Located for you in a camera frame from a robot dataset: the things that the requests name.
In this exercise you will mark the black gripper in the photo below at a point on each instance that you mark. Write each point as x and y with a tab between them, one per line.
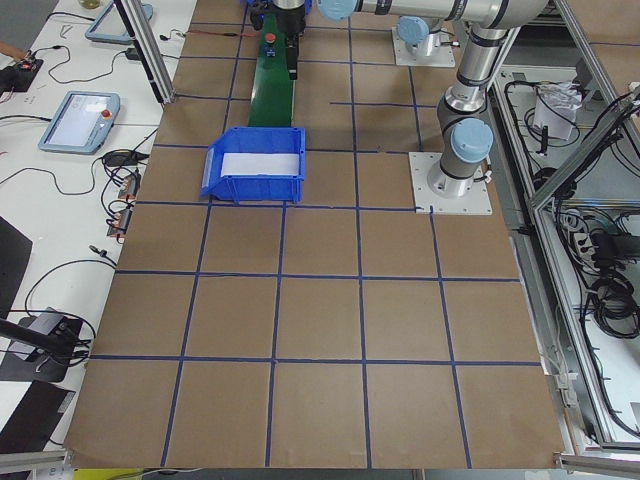
288	20

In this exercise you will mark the red push button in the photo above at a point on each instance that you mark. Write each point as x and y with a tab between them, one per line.
270	45

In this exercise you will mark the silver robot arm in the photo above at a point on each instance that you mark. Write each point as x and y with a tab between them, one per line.
421	35
468	140

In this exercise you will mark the green conveyor belt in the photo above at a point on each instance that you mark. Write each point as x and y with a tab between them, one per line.
272	100

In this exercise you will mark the blue bin left side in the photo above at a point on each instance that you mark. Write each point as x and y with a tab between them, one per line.
238	188

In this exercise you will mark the white foam pad left bin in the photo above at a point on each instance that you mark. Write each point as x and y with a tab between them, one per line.
253	164

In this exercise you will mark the black power adapter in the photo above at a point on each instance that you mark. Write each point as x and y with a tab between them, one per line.
132	54

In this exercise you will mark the teach pendant near right bin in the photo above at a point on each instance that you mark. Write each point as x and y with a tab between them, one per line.
109	28

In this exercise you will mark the teach pendant bin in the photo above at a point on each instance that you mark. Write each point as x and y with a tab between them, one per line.
82	123
109	28

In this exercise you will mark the teach pendant near left bin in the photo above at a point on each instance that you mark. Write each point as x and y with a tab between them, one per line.
82	123

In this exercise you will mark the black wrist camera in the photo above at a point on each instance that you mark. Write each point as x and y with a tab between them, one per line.
258	11

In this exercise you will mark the aluminium frame post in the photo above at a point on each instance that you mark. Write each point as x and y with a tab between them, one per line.
138	27

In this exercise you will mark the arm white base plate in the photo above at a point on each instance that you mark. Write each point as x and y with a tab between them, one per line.
434	192
443	58

